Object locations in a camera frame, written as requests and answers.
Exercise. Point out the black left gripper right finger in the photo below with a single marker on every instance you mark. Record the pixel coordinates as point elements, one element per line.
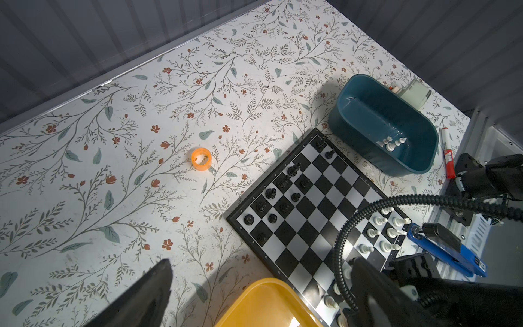
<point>381,303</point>

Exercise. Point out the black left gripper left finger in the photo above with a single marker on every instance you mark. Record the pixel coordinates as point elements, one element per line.
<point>144,303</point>

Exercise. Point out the blue stapler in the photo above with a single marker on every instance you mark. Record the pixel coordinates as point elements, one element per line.
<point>447,247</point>

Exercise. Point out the yellow tray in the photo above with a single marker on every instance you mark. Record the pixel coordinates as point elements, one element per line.
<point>268,302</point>

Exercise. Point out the black and white chessboard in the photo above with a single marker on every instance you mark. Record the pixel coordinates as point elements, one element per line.
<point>293,217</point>

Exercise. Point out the orange tape roll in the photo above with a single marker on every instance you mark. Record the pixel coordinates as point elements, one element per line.
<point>201,159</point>

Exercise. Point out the red white marker pen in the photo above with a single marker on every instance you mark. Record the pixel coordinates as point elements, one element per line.
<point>448,154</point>

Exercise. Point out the teal tray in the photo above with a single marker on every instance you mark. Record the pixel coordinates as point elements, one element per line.
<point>383,128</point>

